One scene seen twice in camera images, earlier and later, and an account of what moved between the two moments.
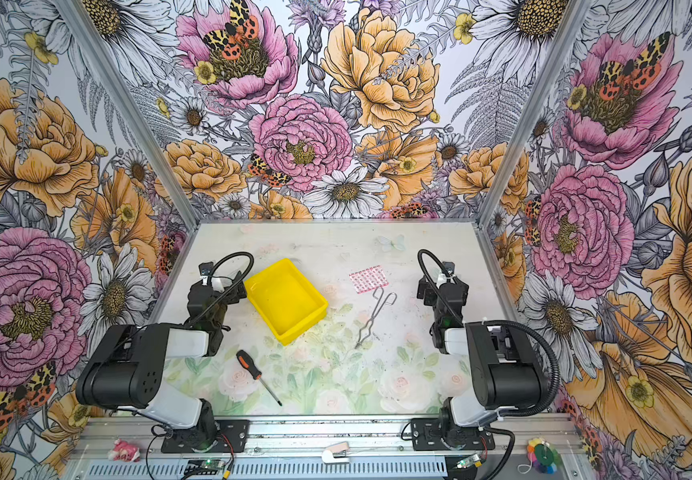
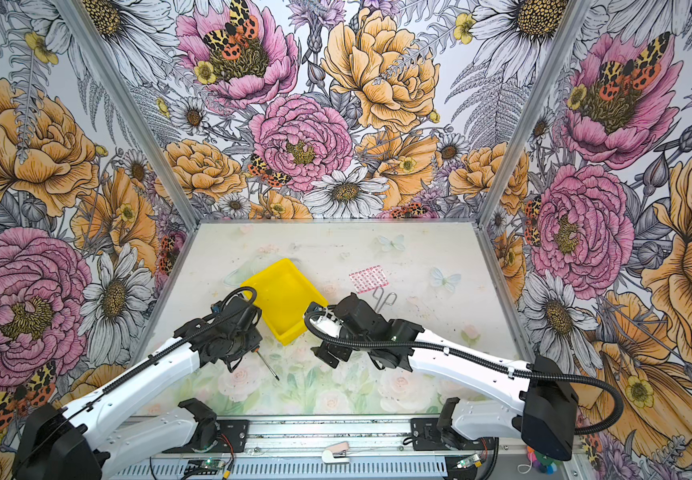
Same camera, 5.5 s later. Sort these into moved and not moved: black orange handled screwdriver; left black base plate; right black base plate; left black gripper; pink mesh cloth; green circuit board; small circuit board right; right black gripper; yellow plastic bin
Moved: right black gripper; black orange handled screwdriver; left black gripper
Not moved: right black base plate; small circuit board right; pink mesh cloth; left black base plate; yellow plastic bin; green circuit board
